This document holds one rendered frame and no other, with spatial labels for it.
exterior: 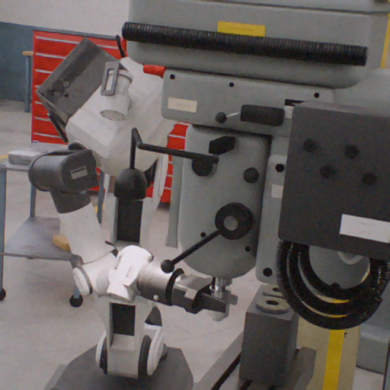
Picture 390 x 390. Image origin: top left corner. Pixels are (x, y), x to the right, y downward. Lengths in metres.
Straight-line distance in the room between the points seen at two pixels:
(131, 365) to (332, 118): 1.61
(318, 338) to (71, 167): 1.91
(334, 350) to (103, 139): 1.91
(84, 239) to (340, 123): 1.00
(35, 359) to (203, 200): 2.71
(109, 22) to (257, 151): 10.46
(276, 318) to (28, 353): 2.36
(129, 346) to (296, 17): 1.45
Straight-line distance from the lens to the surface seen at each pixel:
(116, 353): 2.55
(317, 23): 1.36
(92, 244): 1.97
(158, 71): 1.70
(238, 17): 1.40
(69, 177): 1.89
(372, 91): 1.37
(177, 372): 2.79
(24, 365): 4.06
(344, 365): 3.54
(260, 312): 2.01
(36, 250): 4.71
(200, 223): 1.51
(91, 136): 1.93
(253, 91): 1.41
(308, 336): 3.53
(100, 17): 11.92
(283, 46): 1.34
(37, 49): 7.13
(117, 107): 1.83
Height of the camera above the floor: 1.86
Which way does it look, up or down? 14 degrees down
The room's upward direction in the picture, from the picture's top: 5 degrees clockwise
